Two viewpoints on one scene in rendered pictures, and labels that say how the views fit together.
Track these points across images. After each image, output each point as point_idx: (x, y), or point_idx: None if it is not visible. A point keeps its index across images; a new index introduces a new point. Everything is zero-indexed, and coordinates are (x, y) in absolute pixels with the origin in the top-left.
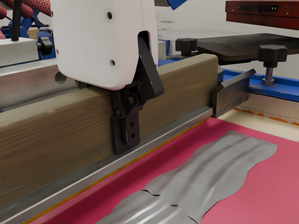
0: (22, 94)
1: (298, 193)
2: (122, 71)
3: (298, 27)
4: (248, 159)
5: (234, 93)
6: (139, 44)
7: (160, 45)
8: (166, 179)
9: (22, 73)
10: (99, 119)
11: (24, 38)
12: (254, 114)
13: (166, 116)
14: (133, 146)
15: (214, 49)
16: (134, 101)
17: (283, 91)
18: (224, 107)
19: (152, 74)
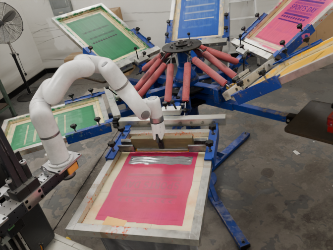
0: (170, 124)
1: (174, 170)
2: (153, 138)
3: (327, 130)
4: (179, 162)
5: (196, 148)
6: (156, 135)
7: (222, 119)
8: (166, 156)
9: (170, 120)
10: (156, 142)
11: (180, 107)
12: None
13: (173, 146)
14: (162, 148)
15: (297, 119)
16: None
17: (205, 154)
18: (192, 150)
19: (157, 140)
